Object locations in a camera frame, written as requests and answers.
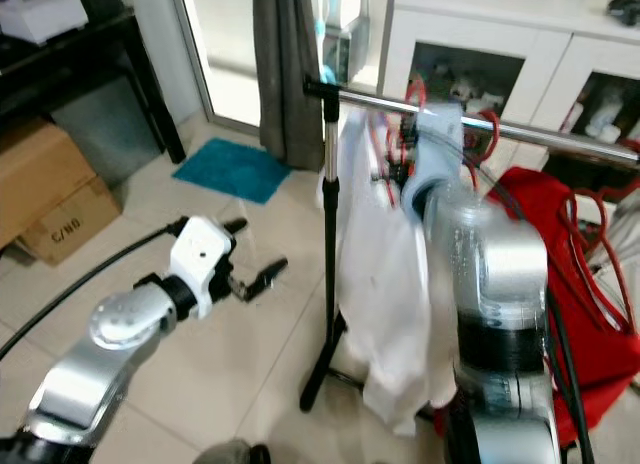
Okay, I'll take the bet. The red plastic hanger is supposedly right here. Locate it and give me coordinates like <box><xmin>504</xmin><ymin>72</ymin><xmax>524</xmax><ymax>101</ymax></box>
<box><xmin>560</xmin><ymin>179</ymin><xmax>640</xmax><ymax>335</ymax></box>
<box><xmin>370</xmin><ymin>77</ymin><xmax>503</xmax><ymax>207</ymax></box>

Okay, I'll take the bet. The teal floor mat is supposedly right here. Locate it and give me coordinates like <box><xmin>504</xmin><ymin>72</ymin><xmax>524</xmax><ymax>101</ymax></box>
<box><xmin>172</xmin><ymin>137</ymin><xmax>292</xmax><ymax>206</ymax></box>

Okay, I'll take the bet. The metal clothes rack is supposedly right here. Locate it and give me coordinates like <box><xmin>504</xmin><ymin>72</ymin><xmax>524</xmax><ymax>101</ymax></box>
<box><xmin>298</xmin><ymin>76</ymin><xmax>640</xmax><ymax>415</ymax></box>

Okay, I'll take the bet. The grey curtain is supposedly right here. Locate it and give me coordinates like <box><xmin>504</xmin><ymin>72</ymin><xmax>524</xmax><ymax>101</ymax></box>
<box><xmin>253</xmin><ymin>0</ymin><xmax>326</xmax><ymax>172</ymax></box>

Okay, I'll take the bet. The small printed cardboard box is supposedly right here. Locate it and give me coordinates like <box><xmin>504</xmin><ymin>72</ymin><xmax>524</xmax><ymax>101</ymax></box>
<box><xmin>20</xmin><ymin>177</ymin><xmax>118</xmax><ymax>267</ymax></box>

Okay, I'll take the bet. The grey board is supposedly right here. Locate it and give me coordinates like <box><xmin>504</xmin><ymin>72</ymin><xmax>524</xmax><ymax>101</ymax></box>
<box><xmin>50</xmin><ymin>79</ymin><xmax>161</xmax><ymax>185</ymax></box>

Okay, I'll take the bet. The grey robot leg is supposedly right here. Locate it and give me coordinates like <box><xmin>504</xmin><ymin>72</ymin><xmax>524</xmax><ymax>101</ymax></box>
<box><xmin>220</xmin><ymin>439</ymin><xmax>271</xmax><ymax>464</ymax></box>

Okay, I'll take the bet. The glass sliding door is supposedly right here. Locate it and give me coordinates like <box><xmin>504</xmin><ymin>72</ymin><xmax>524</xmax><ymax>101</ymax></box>
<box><xmin>175</xmin><ymin>0</ymin><xmax>396</xmax><ymax>135</ymax></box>

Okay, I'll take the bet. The large cardboard box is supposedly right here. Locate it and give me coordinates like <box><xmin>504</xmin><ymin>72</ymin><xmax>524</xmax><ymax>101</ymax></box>
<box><xmin>0</xmin><ymin>117</ymin><xmax>99</xmax><ymax>250</ymax></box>

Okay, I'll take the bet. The black desk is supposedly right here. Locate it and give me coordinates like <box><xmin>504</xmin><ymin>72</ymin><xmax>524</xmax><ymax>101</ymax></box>
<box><xmin>0</xmin><ymin>9</ymin><xmax>187</xmax><ymax>165</ymax></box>

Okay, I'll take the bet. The white computer case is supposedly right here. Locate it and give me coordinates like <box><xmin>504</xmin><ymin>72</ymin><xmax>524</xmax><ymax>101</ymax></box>
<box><xmin>0</xmin><ymin>0</ymin><xmax>89</xmax><ymax>45</ymax></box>

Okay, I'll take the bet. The red t-shirt white print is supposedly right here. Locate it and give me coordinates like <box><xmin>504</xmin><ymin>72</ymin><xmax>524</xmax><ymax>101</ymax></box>
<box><xmin>435</xmin><ymin>167</ymin><xmax>640</xmax><ymax>447</ymax></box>

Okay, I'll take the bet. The pale blue right wrist camera mount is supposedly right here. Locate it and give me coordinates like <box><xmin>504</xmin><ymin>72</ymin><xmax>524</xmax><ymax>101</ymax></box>
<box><xmin>400</xmin><ymin>102</ymin><xmax>466</xmax><ymax>220</ymax></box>

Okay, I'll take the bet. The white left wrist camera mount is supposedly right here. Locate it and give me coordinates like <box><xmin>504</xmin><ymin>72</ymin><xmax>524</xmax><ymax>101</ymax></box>
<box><xmin>168</xmin><ymin>216</ymin><xmax>236</xmax><ymax>295</ymax></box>

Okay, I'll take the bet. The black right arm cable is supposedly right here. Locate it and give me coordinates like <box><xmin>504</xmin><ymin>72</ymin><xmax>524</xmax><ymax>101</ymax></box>
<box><xmin>460</xmin><ymin>154</ymin><xmax>596</xmax><ymax>455</ymax></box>

